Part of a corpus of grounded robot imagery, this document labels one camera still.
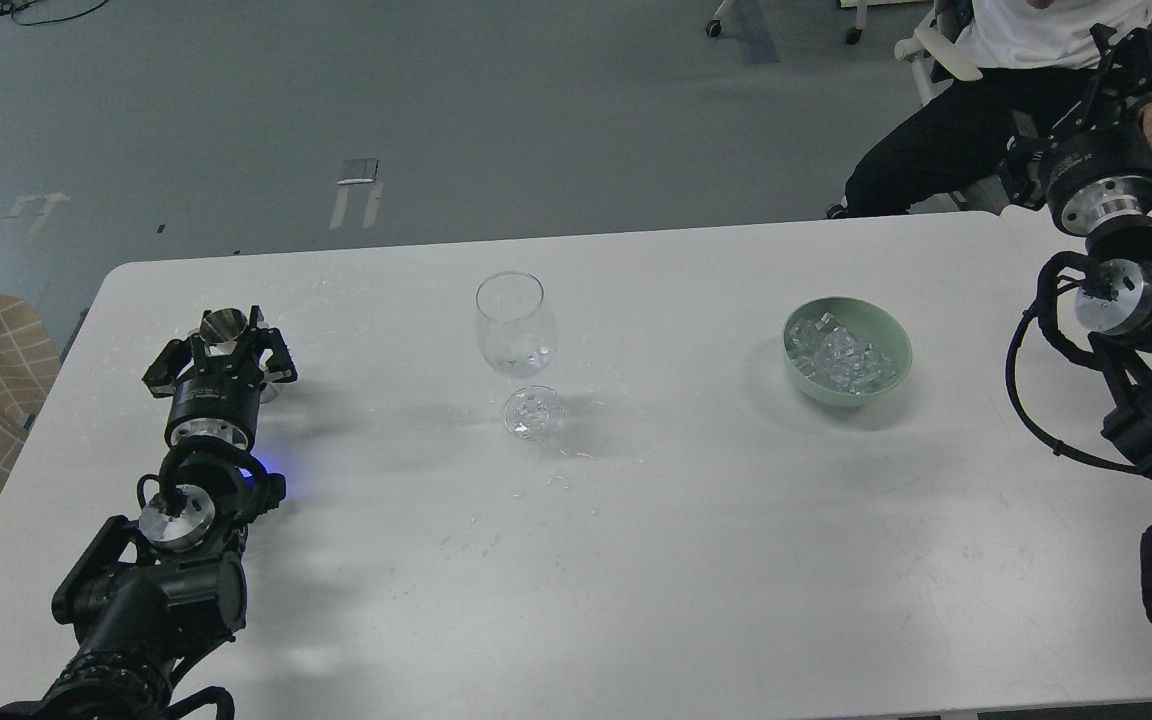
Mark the clear wine glass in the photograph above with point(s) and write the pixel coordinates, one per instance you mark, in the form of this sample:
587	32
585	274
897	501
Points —
516	333

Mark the seated person white shirt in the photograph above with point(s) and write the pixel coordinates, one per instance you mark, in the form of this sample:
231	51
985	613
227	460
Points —
1035	57

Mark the white office chair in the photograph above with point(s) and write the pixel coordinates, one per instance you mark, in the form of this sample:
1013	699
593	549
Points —
931	50

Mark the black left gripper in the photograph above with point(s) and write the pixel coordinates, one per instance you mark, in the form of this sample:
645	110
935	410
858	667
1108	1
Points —
204	401

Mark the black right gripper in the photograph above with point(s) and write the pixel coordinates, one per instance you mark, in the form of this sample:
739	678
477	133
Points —
1096	174

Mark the green bowl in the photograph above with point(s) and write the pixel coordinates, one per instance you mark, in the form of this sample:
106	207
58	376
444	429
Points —
869	323

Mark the clear ice cubes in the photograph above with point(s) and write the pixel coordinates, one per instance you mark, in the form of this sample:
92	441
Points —
827	353

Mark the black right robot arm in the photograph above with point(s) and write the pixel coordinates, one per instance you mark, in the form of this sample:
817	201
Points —
1095	308

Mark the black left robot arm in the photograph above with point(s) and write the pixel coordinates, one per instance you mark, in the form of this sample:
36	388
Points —
153	596

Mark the steel cocktail jigger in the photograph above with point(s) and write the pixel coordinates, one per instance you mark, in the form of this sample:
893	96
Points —
229	346

